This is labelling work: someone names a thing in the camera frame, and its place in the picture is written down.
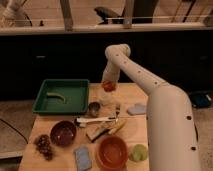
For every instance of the red apple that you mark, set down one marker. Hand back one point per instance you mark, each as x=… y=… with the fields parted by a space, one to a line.
x=108 y=86

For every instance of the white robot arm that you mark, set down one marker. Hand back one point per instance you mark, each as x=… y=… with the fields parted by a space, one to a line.
x=172 y=142

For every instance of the small metal cup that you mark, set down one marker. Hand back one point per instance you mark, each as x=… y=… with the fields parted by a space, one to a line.
x=94 y=108

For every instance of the green apple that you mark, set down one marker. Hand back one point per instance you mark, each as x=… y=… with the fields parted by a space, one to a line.
x=138 y=153

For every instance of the green plastic tray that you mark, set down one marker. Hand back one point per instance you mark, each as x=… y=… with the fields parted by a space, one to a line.
x=76 y=92

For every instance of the light blue cloth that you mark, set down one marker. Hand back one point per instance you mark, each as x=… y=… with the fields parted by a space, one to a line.
x=137 y=109

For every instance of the yellow corn cob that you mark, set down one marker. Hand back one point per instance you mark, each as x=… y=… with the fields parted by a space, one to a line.
x=116 y=127

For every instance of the wooden block brush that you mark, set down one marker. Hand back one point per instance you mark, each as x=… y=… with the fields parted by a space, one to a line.
x=94 y=133

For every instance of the purple bowl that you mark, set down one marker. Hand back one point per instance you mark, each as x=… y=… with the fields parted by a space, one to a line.
x=63 y=133

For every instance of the orange bowl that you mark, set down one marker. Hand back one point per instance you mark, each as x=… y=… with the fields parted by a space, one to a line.
x=111 y=154

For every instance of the blue sponge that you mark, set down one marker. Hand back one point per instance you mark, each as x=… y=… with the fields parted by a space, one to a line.
x=82 y=158

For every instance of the bunch of dark grapes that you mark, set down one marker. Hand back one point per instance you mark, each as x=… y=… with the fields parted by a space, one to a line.
x=43 y=146

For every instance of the white handled knife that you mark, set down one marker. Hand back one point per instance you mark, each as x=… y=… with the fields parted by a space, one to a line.
x=80 y=120

